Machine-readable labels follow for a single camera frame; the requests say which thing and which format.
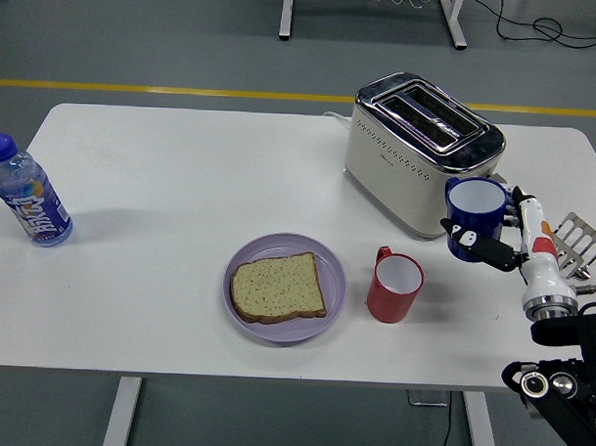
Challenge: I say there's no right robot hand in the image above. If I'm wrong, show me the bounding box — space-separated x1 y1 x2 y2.
436 182 580 305

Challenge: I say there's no blue enamel cup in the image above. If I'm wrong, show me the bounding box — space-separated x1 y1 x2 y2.
441 174 510 263

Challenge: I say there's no red enamel cup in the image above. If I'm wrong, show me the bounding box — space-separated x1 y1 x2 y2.
365 245 427 326

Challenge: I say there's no slice of bread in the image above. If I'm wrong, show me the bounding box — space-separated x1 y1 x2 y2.
228 248 330 328

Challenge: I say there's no metal toast rack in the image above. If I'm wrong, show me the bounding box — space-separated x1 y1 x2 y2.
550 211 596 283

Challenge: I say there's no cream and chrome toaster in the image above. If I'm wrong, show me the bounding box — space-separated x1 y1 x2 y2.
341 70 513 244

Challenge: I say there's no grey box under table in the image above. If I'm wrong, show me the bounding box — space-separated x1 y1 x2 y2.
407 388 450 408

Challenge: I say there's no white background table leg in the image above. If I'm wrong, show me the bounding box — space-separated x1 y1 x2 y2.
278 0 298 42
436 0 471 51

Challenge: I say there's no purple plate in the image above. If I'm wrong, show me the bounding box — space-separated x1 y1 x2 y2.
220 230 350 347

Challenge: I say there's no yellow floor tape line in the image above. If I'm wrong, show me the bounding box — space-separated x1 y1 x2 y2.
0 77 596 119

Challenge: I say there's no blue-capped drink bottle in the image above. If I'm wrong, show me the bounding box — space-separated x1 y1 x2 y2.
0 132 77 249

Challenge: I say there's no black cable under table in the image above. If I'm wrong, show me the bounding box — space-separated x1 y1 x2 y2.
440 389 456 446

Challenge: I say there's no white toaster cord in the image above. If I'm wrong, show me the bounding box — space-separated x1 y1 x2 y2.
322 111 353 131

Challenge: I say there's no black floor cable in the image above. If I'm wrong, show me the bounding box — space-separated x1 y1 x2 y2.
465 0 596 50

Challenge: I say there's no white floor cable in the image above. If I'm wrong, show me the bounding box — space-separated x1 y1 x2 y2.
386 0 442 10

